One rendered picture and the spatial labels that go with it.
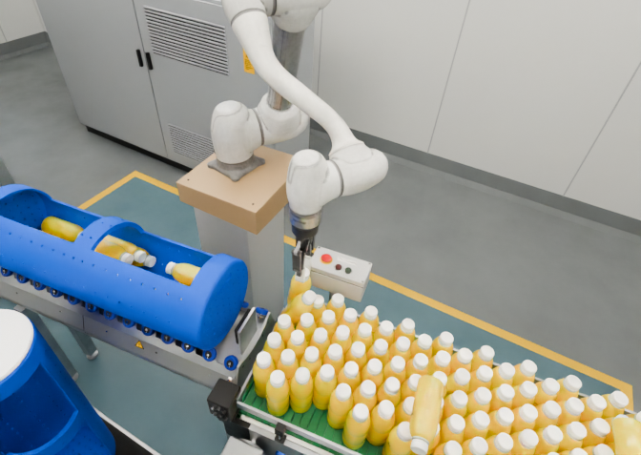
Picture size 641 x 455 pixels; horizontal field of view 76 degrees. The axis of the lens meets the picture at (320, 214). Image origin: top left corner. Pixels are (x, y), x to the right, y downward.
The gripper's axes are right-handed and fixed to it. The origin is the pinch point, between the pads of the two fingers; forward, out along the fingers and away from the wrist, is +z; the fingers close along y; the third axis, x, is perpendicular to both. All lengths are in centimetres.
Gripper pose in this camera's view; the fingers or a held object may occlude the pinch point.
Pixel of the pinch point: (302, 268)
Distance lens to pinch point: 128.3
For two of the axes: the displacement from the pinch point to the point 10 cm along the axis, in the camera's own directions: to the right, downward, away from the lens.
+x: 9.3, 2.8, -2.4
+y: -3.6, 6.0, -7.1
